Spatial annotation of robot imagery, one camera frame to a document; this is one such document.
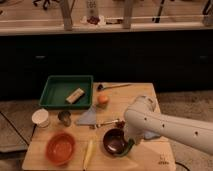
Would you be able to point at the green pepper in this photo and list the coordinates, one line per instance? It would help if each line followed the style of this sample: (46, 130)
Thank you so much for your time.
(127, 148)

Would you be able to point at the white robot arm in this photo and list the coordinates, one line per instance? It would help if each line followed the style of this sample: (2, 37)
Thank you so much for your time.
(140, 117)

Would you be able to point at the dark purple bowl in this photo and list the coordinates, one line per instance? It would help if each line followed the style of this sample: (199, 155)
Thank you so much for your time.
(114, 142)

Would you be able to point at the orange bowl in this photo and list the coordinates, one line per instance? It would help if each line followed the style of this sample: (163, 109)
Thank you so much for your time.
(60, 148)

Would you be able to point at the orange fruit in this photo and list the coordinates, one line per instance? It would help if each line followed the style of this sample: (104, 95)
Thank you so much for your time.
(102, 99)

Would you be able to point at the beige block in tray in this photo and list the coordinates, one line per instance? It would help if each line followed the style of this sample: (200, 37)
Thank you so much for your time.
(73, 97)

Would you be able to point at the metal fork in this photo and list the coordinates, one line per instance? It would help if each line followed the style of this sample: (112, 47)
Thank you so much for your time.
(96, 126)

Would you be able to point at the blue folded cloth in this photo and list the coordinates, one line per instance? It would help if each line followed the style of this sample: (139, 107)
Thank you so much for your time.
(88, 117)

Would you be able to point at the brown pine cone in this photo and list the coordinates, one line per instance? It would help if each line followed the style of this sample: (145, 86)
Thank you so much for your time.
(120, 124)

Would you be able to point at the green plastic tray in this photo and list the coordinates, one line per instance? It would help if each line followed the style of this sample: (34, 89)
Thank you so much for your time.
(59, 87)

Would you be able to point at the small metal cup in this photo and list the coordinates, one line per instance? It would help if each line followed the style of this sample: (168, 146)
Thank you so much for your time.
(64, 117)

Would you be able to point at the yellow banana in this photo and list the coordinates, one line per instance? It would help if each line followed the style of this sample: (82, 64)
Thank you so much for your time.
(88, 154)

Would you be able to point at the wooden board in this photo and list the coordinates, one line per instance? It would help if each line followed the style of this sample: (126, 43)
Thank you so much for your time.
(155, 155)

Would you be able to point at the blue sponge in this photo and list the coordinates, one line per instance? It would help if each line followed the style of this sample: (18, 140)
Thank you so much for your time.
(151, 135)

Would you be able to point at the white paper cup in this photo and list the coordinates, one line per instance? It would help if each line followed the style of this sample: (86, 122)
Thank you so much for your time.
(41, 118)

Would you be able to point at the wooden handled spoon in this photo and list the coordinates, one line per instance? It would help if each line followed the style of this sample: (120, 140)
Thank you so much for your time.
(102, 87)

